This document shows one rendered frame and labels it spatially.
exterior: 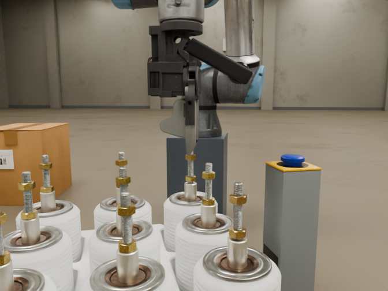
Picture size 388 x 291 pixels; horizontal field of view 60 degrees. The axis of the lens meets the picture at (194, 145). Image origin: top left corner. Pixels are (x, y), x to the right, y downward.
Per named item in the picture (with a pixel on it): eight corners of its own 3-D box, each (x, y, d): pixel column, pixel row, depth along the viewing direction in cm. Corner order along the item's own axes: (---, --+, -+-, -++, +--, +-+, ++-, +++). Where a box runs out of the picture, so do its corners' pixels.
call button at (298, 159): (276, 165, 60) (276, 154, 60) (296, 164, 61) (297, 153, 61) (287, 170, 56) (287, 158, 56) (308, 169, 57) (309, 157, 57)
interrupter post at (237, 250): (252, 267, 37) (253, 238, 37) (237, 274, 36) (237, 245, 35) (236, 258, 39) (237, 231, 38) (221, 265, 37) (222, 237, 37)
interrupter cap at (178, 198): (205, 209, 55) (205, 205, 55) (163, 205, 58) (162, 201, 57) (216, 196, 63) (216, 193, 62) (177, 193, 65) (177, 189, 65)
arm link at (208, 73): (187, 104, 119) (187, 64, 117) (225, 104, 114) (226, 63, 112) (175, 105, 107) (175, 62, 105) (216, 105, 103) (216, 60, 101)
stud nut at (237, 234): (243, 240, 36) (243, 232, 35) (227, 238, 36) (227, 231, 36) (246, 232, 37) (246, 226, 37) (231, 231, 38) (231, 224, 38)
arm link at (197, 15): (205, 3, 58) (202, -12, 50) (205, 30, 59) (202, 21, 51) (163, 4, 59) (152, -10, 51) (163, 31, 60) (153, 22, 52)
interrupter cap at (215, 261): (286, 268, 37) (286, 262, 37) (238, 294, 32) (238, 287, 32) (235, 245, 43) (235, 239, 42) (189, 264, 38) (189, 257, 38)
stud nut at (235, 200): (244, 205, 35) (244, 198, 35) (228, 204, 36) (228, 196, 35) (247, 200, 37) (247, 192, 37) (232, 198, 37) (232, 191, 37)
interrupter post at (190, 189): (195, 203, 59) (195, 185, 58) (182, 202, 59) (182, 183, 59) (198, 199, 61) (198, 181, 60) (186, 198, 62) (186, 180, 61)
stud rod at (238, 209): (241, 252, 36) (242, 184, 35) (231, 250, 37) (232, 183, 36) (242, 247, 37) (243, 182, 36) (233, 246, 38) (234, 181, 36)
